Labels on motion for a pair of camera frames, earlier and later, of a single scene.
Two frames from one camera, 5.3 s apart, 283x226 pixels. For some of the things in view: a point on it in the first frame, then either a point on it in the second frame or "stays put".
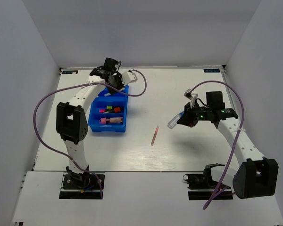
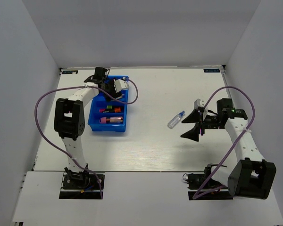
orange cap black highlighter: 115,110 stays put
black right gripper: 187,117 → 194,117
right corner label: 211,70 stays put
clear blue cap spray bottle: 173,122 stays put
